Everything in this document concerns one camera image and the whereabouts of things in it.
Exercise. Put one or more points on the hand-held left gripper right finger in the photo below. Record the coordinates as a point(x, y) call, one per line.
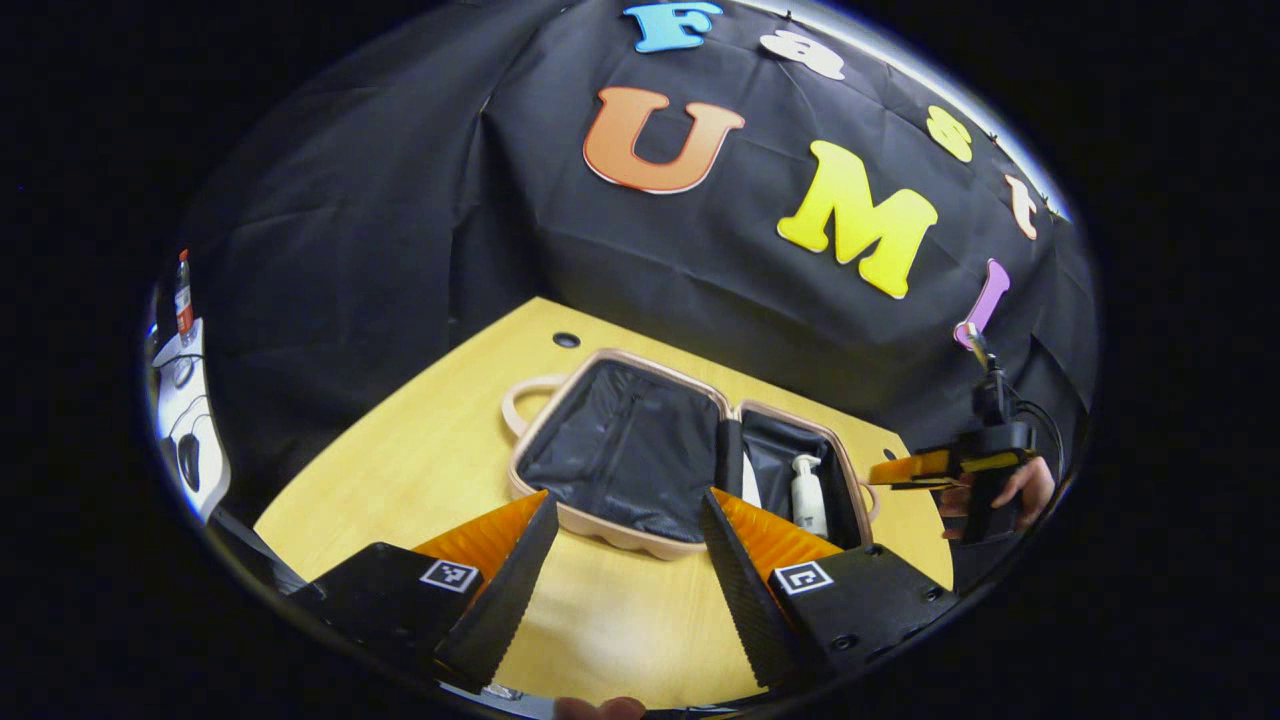
point(745, 590)

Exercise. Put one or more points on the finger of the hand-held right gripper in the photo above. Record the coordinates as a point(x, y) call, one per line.
point(915, 468)

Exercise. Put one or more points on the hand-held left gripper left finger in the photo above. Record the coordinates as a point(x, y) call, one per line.
point(510, 590)

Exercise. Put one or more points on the white pump bottle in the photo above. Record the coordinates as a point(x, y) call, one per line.
point(808, 500)

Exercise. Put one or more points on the white side table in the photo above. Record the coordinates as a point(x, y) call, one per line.
point(190, 420)

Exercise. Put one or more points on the black backdrop cloth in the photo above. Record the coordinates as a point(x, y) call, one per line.
point(400, 200)

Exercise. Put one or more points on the red bottle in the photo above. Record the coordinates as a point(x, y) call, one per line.
point(184, 300)

